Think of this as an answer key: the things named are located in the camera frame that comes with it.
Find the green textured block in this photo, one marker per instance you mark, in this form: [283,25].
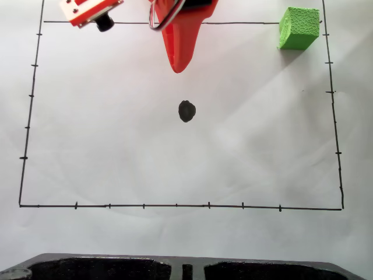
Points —
[297,29]

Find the black dot mark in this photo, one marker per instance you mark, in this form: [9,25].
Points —
[186,111]

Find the white paper sheet drawn rectangle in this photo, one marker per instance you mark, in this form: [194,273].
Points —
[116,151]

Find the black metal stand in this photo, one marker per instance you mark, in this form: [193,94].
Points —
[186,261]

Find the grey round metal knob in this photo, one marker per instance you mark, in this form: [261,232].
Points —
[16,274]

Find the black camera module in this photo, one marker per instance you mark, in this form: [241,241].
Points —
[104,22]

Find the orange camera mount bracket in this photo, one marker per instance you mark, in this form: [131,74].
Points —
[81,11]

